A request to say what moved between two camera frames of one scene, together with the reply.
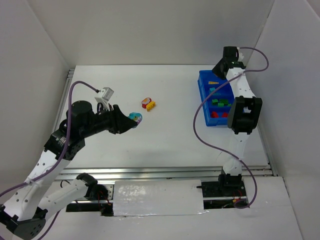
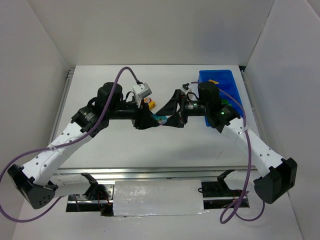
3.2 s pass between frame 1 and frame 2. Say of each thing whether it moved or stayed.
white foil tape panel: stayed
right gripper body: moved
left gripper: moved
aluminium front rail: stayed
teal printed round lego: moved
